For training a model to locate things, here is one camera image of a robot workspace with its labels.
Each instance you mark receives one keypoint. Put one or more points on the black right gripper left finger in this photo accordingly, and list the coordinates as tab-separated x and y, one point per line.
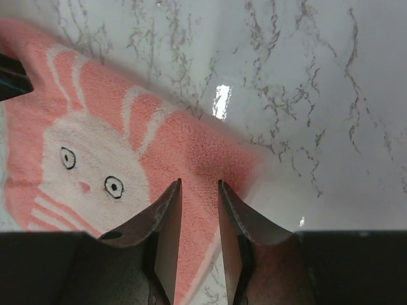
134	263

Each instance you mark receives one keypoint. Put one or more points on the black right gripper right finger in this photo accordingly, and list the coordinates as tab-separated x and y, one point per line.
266	264

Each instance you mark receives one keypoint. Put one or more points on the pink white towel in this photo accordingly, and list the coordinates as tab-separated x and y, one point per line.
88	149

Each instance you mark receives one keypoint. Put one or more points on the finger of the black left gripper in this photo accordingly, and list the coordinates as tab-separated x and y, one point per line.
13	79

